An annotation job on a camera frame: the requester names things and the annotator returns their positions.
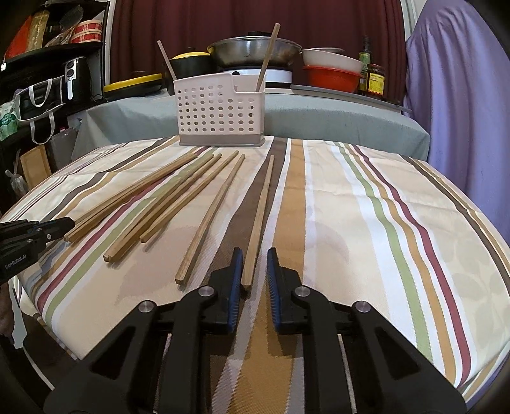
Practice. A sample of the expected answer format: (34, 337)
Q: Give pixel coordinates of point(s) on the wooden cutting board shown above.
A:
(36, 167)

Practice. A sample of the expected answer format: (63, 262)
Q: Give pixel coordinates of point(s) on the red colander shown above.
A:
(330, 81)

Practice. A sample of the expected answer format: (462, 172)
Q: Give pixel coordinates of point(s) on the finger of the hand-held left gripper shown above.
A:
(55, 229)

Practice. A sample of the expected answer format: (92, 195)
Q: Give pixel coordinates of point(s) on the tan wooden chopstick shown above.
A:
(267, 55)
(167, 59)
(259, 221)

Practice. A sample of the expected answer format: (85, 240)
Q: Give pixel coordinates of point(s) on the maroon curtain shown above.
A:
(239, 20)

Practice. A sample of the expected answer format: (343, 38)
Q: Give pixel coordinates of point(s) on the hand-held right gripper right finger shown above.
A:
(274, 286)

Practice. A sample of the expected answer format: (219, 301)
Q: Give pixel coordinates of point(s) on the white induction cooker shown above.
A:
(279, 77)

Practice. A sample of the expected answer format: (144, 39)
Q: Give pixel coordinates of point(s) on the white door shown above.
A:
(410, 18)

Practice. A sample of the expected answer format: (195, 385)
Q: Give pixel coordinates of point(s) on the brown sauce jar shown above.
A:
(375, 81)

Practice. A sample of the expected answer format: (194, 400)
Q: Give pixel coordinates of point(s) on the black shelf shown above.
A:
(55, 53)

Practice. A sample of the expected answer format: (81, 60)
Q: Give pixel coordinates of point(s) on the red packet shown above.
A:
(20, 38)

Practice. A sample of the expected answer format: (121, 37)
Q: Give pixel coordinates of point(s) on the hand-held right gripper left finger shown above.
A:
(237, 274)

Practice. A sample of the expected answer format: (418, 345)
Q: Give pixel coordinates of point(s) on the red striped round box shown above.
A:
(89, 27)
(84, 38)

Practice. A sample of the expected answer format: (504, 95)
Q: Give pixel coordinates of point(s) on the white bowl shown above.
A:
(330, 59)

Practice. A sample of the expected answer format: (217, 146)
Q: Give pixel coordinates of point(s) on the grey-blue table cloth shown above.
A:
(318, 115)

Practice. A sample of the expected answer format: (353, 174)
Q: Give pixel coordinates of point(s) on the black air fryer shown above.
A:
(77, 81)

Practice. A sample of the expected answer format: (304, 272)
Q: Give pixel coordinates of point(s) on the yellow-lidded black electric cooker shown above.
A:
(133, 84)

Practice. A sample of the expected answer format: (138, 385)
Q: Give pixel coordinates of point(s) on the purple cloth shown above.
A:
(462, 99)

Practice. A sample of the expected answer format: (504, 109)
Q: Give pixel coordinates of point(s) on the green packet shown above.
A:
(8, 121)

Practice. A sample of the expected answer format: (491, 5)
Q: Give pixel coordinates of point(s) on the grey plastic bag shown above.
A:
(63, 147)

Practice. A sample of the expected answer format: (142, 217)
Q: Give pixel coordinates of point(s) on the dark green oil bottle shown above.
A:
(365, 55)

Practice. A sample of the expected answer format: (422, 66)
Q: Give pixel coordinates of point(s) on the row of wooden chopsticks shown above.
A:
(211, 218)

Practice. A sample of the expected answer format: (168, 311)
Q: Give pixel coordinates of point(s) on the gold packet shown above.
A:
(39, 30)

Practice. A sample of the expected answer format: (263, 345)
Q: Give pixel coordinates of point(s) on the steel wok with lid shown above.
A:
(247, 51)

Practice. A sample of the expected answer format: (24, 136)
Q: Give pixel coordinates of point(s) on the black pot with yellow lid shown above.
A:
(191, 65)

